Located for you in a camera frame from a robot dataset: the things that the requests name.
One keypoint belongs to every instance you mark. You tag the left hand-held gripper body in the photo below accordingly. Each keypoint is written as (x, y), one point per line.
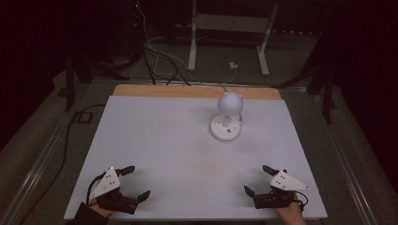
(108, 184)

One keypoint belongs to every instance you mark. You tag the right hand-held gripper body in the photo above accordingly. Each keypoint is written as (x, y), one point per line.
(283, 184)

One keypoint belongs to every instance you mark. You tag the person's left hand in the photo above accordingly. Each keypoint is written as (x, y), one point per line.
(101, 210)

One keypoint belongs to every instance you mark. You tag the person's right hand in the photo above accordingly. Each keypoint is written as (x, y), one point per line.
(291, 215)

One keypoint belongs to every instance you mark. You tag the person's dark left sleeve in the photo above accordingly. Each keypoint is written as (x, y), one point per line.
(87, 216)

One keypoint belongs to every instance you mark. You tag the white table mat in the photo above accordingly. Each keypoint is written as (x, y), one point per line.
(175, 156)

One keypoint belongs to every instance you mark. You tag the round white power strip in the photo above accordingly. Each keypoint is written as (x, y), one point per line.
(226, 129)

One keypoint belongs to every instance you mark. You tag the small black floor box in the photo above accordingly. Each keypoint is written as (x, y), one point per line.
(84, 117)

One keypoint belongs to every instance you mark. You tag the white round night lamp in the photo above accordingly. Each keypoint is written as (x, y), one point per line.
(230, 103)

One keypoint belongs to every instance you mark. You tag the black stand leg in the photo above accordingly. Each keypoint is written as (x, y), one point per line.
(69, 84)
(327, 100)

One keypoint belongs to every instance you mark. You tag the white plug adapter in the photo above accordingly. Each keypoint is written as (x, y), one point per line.
(233, 65)

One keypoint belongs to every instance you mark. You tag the white metal stand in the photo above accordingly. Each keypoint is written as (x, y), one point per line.
(230, 23)

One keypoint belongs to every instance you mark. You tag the metal floor rail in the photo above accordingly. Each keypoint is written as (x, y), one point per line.
(40, 159)
(344, 156)

